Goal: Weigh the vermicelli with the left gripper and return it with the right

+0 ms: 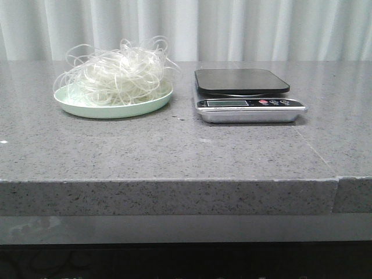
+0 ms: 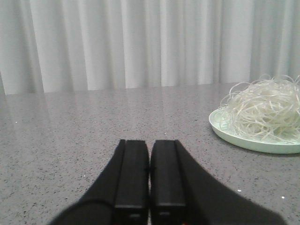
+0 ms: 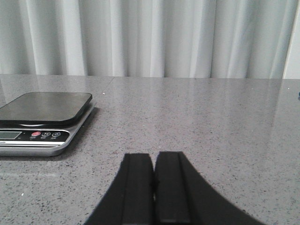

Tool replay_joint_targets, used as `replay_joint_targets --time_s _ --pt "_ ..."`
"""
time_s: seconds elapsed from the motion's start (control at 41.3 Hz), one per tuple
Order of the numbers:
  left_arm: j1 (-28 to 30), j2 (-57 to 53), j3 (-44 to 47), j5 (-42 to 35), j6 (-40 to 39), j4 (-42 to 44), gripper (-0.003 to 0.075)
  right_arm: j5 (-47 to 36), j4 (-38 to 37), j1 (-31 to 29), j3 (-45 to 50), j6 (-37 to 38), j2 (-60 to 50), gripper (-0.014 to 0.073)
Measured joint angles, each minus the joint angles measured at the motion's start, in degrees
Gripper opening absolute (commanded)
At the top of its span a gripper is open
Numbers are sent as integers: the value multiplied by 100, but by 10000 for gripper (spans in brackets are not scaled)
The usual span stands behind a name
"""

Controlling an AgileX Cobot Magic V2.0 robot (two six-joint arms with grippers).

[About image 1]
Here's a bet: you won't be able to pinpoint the silver black kitchen scale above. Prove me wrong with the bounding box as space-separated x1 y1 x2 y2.
194 69 307 123

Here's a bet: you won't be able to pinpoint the white vermicelli noodle bundle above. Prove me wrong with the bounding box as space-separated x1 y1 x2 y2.
53 35 180 107

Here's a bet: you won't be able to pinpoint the white pleated curtain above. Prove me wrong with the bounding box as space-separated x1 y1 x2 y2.
1 1 371 61

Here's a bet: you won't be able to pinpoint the light green round plate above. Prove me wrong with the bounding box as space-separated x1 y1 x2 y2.
54 82 173 119

